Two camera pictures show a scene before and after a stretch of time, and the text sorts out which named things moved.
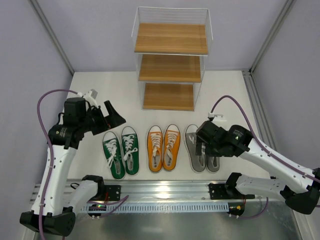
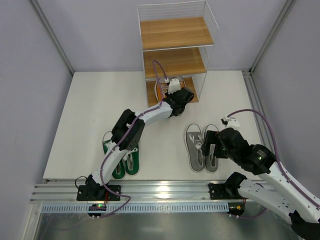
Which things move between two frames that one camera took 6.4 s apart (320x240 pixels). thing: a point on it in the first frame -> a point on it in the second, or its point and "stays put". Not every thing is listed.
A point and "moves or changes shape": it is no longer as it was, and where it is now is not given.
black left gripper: x=100 y=121 -> x=187 y=94
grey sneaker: x=212 y=163 stays put
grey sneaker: x=198 y=162 stays put
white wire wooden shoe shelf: x=170 y=45 moves or changes shape
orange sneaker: x=171 y=147 -> x=181 y=82
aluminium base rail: x=133 y=191 stays put
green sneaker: x=130 y=138 stays put
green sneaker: x=113 y=154 stays put
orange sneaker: x=155 y=138 -> x=164 y=88
